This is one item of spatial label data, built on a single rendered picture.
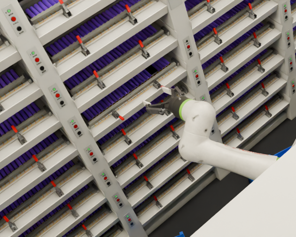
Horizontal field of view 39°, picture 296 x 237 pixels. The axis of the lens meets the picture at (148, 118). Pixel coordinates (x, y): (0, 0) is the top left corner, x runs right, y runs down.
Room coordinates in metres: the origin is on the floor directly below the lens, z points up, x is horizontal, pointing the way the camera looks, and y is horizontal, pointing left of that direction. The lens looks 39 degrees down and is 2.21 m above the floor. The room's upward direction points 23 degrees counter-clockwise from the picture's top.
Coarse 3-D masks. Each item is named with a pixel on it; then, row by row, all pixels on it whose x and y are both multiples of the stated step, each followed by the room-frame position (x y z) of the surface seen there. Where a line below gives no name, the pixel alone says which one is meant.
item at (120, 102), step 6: (168, 66) 1.83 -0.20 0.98; (174, 66) 1.84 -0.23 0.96; (162, 72) 1.81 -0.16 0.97; (168, 72) 1.81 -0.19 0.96; (150, 78) 1.80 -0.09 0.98; (156, 78) 1.79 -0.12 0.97; (144, 84) 1.77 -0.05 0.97; (138, 90) 1.74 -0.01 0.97; (126, 96) 1.73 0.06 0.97; (132, 96) 1.73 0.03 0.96; (120, 102) 1.71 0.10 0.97; (108, 108) 1.69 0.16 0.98; (114, 108) 1.69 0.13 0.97; (102, 114) 1.67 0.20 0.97; (96, 120) 1.65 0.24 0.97; (90, 126) 1.64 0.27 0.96
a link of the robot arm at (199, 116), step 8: (184, 104) 1.27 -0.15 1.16; (192, 104) 1.23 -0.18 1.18; (200, 104) 1.20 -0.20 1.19; (208, 104) 1.20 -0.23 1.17; (184, 112) 1.24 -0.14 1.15; (192, 112) 1.19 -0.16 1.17; (200, 112) 1.17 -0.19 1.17; (208, 112) 1.17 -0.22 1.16; (184, 120) 1.25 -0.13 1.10; (192, 120) 1.17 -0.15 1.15; (200, 120) 1.16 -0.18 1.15; (208, 120) 1.15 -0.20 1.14; (184, 128) 1.19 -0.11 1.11; (192, 128) 1.16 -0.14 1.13; (200, 128) 1.15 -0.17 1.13; (208, 128) 1.15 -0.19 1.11; (208, 136) 1.14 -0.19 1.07
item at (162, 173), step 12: (168, 156) 1.79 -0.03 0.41; (180, 156) 1.78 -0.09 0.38; (156, 168) 1.74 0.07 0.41; (168, 168) 1.73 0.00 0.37; (180, 168) 1.72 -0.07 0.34; (144, 180) 1.70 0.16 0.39; (156, 180) 1.69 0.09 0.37; (168, 180) 1.69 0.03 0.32; (132, 192) 1.66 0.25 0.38; (144, 192) 1.64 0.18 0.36; (132, 204) 1.59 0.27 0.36
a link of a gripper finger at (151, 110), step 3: (147, 108) 1.44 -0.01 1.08; (150, 108) 1.42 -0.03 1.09; (153, 108) 1.41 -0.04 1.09; (156, 108) 1.40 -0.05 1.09; (159, 108) 1.39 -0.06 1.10; (150, 111) 1.42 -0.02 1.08; (153, 111) 1.40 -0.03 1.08; (156, 111) 1.39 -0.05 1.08; (159, 111) 1.37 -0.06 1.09; (162, 114) 1.36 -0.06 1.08
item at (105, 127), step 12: (168, 60) 1.90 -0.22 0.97; (180, 60) 1.83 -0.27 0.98; (156, 72) 1.84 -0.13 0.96; (180, 72) 1.80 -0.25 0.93; (168, 84) 1.76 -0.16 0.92; (144, 96) 1.72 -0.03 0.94; (156, 96) 1.74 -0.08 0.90; (120, 108) 1.70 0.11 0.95; (132, 108) 1.68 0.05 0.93; (84, 120) 1.66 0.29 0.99; (108, 120) 1.65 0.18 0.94; (120, 120) 1.65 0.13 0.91; (96, 132) 1.61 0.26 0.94; (108, 132) 1.62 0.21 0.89
